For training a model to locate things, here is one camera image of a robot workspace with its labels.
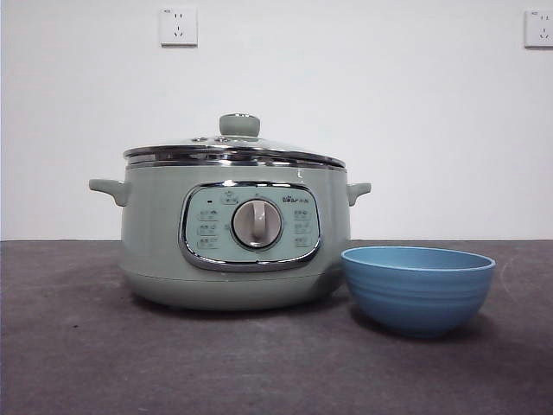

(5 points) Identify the pale green electric steamer pot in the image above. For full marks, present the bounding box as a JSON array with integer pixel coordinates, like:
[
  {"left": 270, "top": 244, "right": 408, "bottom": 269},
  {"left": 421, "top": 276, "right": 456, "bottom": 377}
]
[{"left": 88, "top": 165, "right": 372, "bottom": 311}]

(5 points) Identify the blue ribbed bowl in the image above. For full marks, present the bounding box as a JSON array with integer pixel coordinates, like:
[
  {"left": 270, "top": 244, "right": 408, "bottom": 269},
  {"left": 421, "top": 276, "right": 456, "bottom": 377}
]
[{"left": 340, "top": 246, "right": 498, "bottom": 339}]

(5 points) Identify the white wall socket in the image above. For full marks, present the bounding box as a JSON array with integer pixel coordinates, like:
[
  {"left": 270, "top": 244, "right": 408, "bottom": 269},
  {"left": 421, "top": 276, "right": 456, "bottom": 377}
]
[
  {"left": 160, "top": 6, "right": 199, "bottom": 48},
  {"left": 524, "top": 9, "right": 553, "bottom": 49}
]

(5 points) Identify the glass lid with green knob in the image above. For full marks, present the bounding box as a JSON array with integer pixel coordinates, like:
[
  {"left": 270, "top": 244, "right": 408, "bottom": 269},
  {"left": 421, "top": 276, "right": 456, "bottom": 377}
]
[{"left": 123, "top": 112, "right": 347, "bottom": 169}]

